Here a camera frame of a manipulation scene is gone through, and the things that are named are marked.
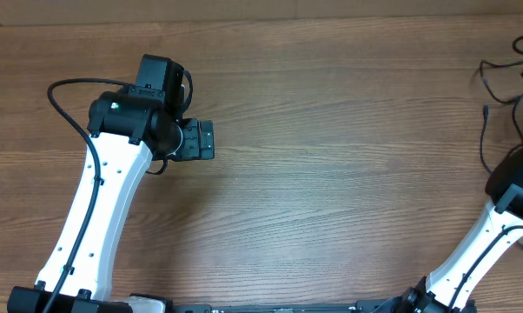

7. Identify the black cable bundle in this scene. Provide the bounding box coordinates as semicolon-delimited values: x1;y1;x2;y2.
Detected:
478;33;523;175

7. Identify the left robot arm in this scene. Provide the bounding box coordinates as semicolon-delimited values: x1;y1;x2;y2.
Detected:
7;55;215;313

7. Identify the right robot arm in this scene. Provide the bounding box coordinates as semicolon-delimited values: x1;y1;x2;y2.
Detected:
393;148;523;313

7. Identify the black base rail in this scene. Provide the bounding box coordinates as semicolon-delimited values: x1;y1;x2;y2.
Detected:
123;292;477;313

